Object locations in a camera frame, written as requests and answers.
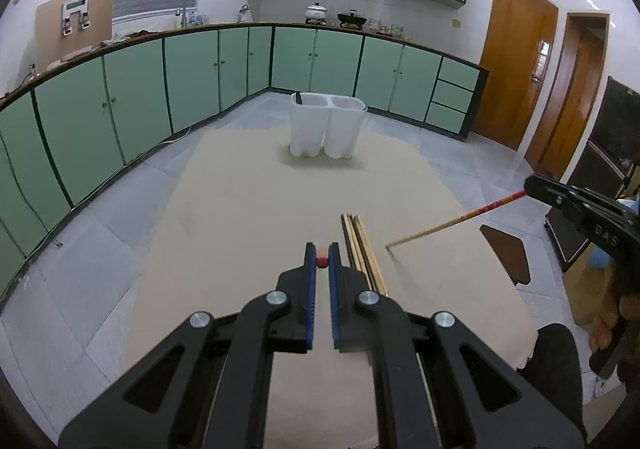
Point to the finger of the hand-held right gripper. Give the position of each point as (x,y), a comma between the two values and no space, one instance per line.
(560,191)

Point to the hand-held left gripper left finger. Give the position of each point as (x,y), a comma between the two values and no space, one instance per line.
(311,299)

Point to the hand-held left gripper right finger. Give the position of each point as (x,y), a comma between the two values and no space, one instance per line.
(334,299)

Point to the black chopstick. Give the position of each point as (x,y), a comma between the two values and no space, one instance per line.
(345,234)

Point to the white utensil holder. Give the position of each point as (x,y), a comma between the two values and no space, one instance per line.
(325,129)

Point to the person's right hand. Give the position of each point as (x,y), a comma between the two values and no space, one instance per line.
(606,319)

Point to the cardboard box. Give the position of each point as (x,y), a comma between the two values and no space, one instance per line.
(580,294)

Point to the black cabinet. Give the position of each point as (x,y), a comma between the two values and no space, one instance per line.
(607,129)

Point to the dark stool seat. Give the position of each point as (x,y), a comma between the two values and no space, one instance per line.
(505,254)

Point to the brown wooden door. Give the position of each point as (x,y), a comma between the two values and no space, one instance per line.
(510,69)
(570,99)

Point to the beige tablecloth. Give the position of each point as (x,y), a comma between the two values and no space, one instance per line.
(240,209)

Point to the glass jar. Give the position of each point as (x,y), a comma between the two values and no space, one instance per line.
(398,30)
(375,25)

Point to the black wok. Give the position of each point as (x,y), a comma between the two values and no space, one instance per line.
(352,19)

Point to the green lower kitchen cabinets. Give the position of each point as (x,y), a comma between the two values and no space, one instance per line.
(135,94)

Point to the white cooking pot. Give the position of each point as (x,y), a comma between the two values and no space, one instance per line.
(316,13)

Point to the silver kettle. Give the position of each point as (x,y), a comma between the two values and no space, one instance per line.
(244,14)

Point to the metal faucet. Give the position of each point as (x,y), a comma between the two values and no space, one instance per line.
(183,4)

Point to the white device on cardboard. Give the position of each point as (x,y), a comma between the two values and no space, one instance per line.
(75,16)

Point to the cardboard sheet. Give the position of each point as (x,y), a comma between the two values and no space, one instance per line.
(50,39)

